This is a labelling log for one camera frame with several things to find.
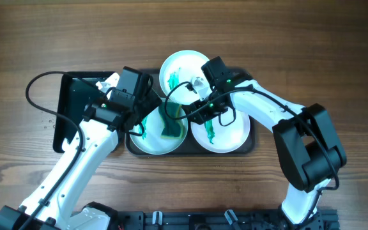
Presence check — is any camera cable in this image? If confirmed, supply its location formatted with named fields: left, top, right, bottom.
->
left=164, top=81, right=341, bottom=230
left=17, top=70, right=114, bottom=230

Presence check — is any black water basin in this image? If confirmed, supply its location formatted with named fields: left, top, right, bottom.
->
left=52, top=72, right=113, bottom=153

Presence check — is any white plate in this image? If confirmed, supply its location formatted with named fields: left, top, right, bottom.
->
left=159, top=50, right=212, bottom=105
left=190, top=108, right=251, bottom=153

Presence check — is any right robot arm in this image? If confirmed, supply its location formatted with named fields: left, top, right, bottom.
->
left=183, top=79, right=347, bottom=229

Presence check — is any dark brown serving tray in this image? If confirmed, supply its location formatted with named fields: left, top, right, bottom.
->
left=125, top=66, right=257, bottom=157

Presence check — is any right camera cable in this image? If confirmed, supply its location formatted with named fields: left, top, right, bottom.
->
left=164, top=81, right=341, bottom=230

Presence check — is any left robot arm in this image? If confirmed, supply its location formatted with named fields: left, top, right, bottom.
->
left=0, top=89, right=162, bottom=229

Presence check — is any white plate top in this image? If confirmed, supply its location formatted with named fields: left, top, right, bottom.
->
left=159, top=50, right=212, bottom=105

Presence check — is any left camera cable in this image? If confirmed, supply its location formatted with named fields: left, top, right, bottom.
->
left=17, top=70, right=114, bottom=230

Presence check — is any pale blue plate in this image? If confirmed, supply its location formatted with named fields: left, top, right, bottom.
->
left=129, top=98, right=188, bottom=155

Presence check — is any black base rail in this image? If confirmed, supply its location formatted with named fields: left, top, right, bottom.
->
left=110, top=210, right=341, bottom=230

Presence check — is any green yellow sponge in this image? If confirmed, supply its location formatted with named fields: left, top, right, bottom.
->
left=158, top=102, right=184, bottom=139

